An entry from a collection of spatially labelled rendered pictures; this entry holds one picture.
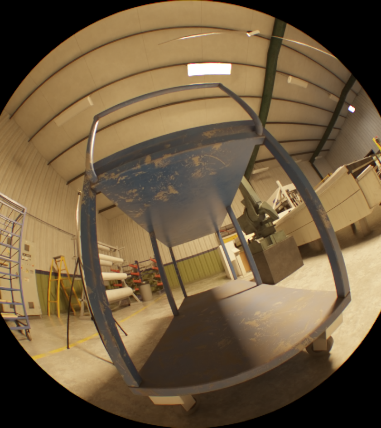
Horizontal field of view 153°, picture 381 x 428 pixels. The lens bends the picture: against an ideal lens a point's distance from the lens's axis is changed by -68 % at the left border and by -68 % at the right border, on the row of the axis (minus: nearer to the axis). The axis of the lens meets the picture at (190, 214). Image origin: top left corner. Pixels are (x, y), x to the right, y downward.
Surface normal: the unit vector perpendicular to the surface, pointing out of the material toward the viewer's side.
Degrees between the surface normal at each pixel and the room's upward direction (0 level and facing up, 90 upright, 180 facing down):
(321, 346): 90
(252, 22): 173
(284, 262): 90
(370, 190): 90
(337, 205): 90
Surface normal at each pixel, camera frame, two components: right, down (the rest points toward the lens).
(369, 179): -0.95, 0.31
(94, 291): -0.06, -0.38
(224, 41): 0.32, 0.89
